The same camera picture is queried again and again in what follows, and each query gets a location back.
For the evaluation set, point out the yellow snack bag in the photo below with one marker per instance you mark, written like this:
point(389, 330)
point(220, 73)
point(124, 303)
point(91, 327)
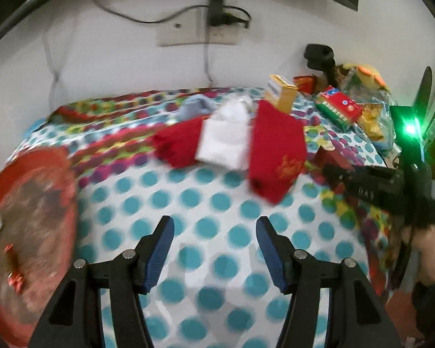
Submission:
point(375, 119)

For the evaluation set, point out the green and orange snack bag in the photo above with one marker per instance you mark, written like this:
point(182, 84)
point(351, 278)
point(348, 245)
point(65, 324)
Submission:
point(366, 76)

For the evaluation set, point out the red and green box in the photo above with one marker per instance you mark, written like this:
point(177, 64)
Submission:
point(339, 110)

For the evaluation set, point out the round red tray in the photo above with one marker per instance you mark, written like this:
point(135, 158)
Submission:
point(40, 224)

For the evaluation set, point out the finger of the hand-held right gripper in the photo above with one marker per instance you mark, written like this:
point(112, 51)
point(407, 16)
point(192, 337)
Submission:
point(335, 172)
point(342, 187)

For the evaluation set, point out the small red box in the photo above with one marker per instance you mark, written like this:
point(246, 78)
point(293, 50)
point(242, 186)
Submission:
point(305, 84)

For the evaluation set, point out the polka dot tablecloth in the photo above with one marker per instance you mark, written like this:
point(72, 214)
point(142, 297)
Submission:
point(217, 203)

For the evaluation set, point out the wall socket plate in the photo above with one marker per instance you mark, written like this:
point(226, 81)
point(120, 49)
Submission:
point(181, 29)

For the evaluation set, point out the yellow box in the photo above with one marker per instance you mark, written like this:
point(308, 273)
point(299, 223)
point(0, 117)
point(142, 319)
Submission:
point(281, 94)

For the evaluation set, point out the black clamp mount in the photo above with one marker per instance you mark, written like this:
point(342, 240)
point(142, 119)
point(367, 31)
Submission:
point(317, 56)

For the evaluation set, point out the red sock with gold embroidery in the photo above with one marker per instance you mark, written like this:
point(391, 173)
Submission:
point(275, 145)

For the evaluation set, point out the person's right forearm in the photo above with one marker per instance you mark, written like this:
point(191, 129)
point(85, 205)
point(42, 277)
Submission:
point(433, 250)

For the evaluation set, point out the plain red sock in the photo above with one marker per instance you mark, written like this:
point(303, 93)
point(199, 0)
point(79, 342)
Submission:
point(176, 145)

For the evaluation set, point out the black power adapter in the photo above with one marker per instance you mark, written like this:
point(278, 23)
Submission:
point(215, 11)

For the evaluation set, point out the red candy wrapper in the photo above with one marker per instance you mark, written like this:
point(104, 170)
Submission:
point(16, 279)

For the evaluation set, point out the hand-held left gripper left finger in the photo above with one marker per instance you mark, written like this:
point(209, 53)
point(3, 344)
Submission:
point(159, 257)

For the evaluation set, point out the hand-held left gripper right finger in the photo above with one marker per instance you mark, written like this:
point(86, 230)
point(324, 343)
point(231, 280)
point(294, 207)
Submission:
point(272, 253)

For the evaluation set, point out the light blue sock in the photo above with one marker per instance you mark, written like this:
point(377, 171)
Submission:
point(197, 108)

